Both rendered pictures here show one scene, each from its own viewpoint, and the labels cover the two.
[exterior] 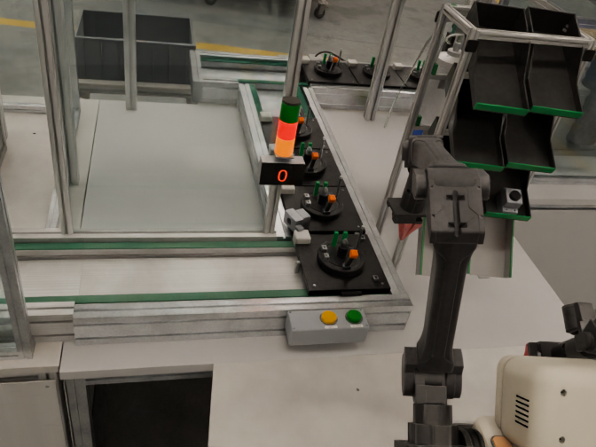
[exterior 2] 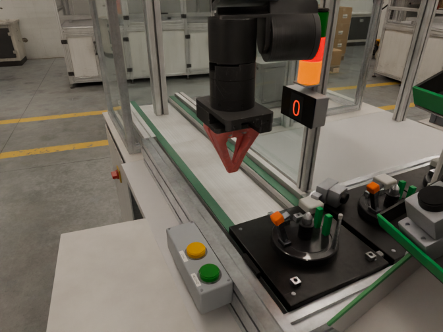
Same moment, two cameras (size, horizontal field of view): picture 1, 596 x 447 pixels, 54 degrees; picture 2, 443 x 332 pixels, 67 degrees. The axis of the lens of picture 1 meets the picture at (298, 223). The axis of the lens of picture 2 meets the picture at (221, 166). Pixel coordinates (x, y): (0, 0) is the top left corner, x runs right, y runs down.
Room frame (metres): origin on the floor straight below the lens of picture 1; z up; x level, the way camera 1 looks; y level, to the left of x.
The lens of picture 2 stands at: (1.05, -0.66, 1.46)
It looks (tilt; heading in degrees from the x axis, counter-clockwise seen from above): 29 degrees down; 82
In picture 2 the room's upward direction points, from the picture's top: straight up
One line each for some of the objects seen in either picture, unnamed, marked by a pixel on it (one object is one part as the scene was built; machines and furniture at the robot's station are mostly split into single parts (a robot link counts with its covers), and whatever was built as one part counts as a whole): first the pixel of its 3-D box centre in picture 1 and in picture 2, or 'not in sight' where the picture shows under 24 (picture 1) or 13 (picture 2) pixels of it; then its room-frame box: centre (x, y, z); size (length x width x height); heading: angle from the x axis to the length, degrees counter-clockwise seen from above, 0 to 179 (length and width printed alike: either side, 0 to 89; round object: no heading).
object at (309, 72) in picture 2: (285, 144); (309, 71); (1.35, 0.07, 1.28); 0.05 x 0.05 x 0.05
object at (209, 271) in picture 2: (354, 317); (209, 274); (1.09, -0.19, 0.96); 0.04 x 0.04 x 0.02
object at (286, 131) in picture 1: (287, 128); (312, 48); (1.35, 0.07, 1.33); 0.05 x 0.05 x 0.05
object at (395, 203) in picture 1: (413, 199); (232, 90); (1.12, -0.25, 1.34); 0.10 x 0.07 x 0.07; 107
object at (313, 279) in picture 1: (339, 262); (302, 246); (1.30, -0.14, 0.96); 0.24 x 0.24 x 0.02; 18
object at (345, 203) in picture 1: (323, 197); (391, 197); (1.54, -0.06, 1.01); 0.24 x 0.24 x 0.13; 18
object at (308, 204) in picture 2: (301, 239); (310, 207); (1.36, -0.02, 0.97); 0.05 x 0.05 x 0.04; 18
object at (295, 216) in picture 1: (300, 220); (331, 195); (1.42, -0.01, 0.99); 0.08 x 0.07 x 0.04; 39
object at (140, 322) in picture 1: (252, 316); (192, 213); (1.07, 0.07, 0.91); 0.89 x 0.06 x 0.11; 108
